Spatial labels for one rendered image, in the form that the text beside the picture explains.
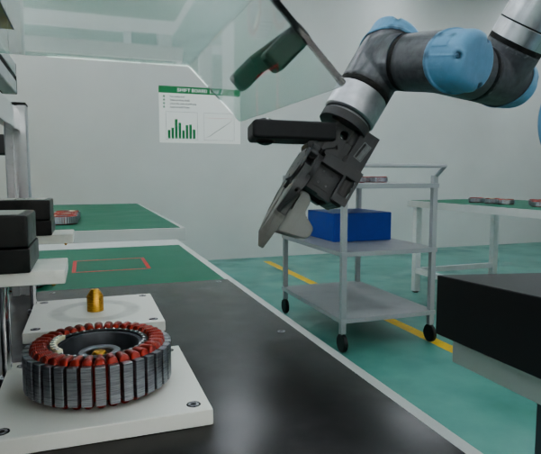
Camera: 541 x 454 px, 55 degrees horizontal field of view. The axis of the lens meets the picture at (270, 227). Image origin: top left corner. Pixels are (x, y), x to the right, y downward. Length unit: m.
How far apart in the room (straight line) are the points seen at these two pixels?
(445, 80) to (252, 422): 0.46
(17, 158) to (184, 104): 5.08
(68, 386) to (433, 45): 0.54
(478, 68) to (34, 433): 0.59
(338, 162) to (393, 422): 0.38
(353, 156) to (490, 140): 7.03
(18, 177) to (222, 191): 5.14
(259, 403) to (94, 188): 5.37
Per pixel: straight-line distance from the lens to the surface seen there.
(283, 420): 0.41
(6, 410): 0.44
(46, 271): 0.41
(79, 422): 0.40
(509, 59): 0.79
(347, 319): 2.88
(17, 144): 0.86
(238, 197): 5.98
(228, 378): 0.48
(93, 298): 0.68
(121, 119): 5.79
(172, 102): 5.87
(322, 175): 0.70
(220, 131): 5.94
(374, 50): 0.75
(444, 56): 0.67
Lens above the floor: 0.95
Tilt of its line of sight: 6 degrees down
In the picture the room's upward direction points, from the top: straight up
